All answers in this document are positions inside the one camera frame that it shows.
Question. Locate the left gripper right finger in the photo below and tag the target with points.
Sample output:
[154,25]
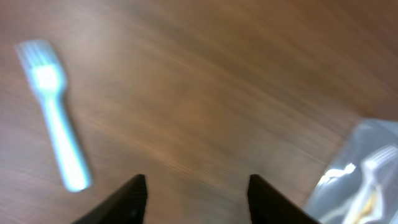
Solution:
[268,206]

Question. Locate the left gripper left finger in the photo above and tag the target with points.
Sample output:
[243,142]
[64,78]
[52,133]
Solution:
[127,205]

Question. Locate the white fork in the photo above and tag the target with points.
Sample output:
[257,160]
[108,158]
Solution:
[378,168]
[48,82]

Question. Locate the beige plastic fork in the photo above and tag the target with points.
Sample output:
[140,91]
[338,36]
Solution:
[373,209]

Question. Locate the clear container left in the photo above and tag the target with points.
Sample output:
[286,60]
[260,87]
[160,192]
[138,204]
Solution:
[333,195]

